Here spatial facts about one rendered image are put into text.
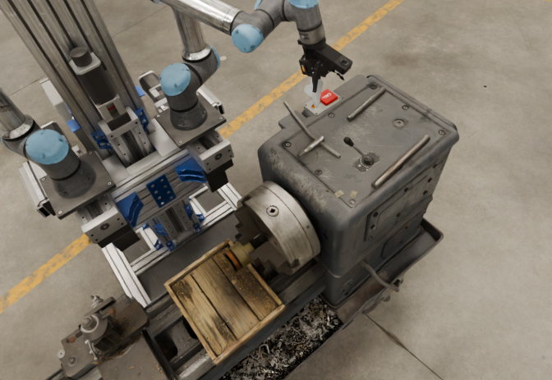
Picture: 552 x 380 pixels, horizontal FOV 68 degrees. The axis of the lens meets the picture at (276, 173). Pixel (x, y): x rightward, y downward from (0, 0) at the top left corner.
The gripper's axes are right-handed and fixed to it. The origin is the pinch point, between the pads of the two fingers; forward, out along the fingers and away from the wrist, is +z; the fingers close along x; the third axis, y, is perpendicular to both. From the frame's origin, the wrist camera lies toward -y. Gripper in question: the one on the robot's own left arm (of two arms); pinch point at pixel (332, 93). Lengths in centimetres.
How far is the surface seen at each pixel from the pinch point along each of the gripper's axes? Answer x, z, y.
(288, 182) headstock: 26.6, 18.4, 2.5
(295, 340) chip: 57, 82, -5
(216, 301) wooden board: 68, 48, 13
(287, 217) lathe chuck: 37.3, 19.1, -6.2
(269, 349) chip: 66, 85, 3
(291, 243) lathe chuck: 42.1, 24.5, -10.3
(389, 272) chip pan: 6, 93, -15
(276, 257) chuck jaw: 47, 30, -6
